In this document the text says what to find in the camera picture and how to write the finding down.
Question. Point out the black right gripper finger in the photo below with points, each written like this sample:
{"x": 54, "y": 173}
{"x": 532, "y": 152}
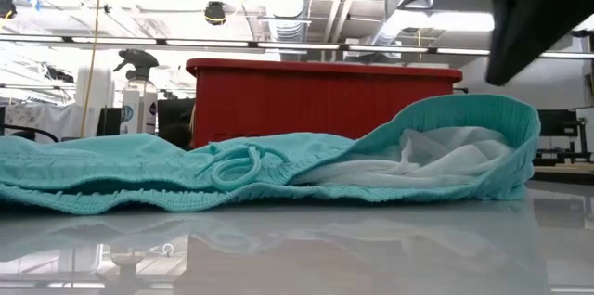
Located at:
{"x": 529, "y": 12}

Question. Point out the turquoise shorts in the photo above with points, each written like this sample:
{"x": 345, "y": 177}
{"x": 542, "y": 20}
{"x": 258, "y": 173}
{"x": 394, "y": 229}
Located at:
{"x": 139, "y": 160}

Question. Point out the red plastic laundry basket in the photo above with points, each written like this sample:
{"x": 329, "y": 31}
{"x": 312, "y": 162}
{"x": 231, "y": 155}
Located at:
{"x": 301, "y": 100}

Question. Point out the black monitor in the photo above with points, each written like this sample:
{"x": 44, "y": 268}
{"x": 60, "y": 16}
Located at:
{"x": 557, "y": 122}
{"x": 174, "y": 109}

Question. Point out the black bar with light strips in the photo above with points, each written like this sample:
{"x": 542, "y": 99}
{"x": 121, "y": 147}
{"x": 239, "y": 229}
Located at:
{"x": 297, "y": 46}

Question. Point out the black hanging dome device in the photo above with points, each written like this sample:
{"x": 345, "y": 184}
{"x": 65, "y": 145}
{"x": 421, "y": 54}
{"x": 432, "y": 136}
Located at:
{"x": 7, "y": 6}
{"x": 215, "y": 13}

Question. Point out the clear spray bottle grey trigger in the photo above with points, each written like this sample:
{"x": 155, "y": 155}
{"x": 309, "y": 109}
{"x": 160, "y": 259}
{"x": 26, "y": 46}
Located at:
{"x": 139, "y": 100}

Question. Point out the white printed cloth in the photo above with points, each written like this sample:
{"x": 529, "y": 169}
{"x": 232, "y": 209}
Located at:
{"x": 46, "y": 121}

